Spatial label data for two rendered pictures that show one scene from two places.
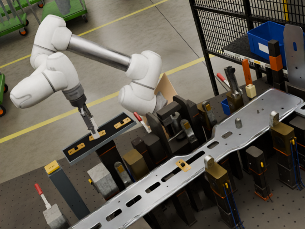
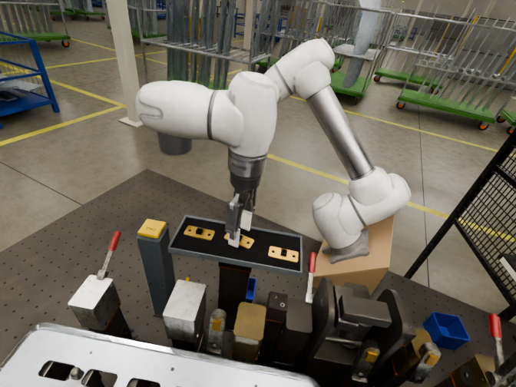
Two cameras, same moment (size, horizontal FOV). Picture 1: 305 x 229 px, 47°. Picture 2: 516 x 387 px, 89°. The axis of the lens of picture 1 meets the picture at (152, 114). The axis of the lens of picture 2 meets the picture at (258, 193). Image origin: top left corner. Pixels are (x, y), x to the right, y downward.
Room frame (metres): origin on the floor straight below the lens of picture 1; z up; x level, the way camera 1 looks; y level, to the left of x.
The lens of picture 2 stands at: (0.98, 0.06, 1.74)
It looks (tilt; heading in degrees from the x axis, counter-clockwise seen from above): 37 degrees down; 21
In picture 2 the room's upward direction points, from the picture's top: 8 degrees clockwise
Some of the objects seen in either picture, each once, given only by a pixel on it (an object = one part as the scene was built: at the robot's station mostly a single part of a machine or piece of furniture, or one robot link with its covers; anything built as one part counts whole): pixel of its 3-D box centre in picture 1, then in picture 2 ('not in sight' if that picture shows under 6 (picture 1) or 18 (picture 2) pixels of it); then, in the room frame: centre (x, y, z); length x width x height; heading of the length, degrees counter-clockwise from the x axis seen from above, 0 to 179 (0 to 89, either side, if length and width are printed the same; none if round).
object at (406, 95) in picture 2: not in sight; (459, 74); (8.34, -1.24, 0.89); 1.90 x 1.00 x 1.77; 87
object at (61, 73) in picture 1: (59, 71); (245, 112); (1.45, 0.30, 1.54); 0.13 x 0.11 x 0.16; 110
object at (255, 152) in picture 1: (261, 176); not in sight; (1.12, -0.36, 0.84); 0.10 x 0.05 x 0.29; 19
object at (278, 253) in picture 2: (121, 122); (283, 253); (1.48, 0.15, 1.17); 0.08 x 0.04 x 0.01; 106
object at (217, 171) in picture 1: (226, 199); not in sight; (1.04, -0.16, 0.87); 0.12 x 0.07 x 0.35; 19
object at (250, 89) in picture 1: (255, 113); not in sight; (1.50, -0.52, 0.88); 0.04 x 0.04 x 0.37; 19
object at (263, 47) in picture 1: (275, 42); not in sight; (1.76, -0.80, 1.09); 0.30 x 0.17 x 0.13; 10
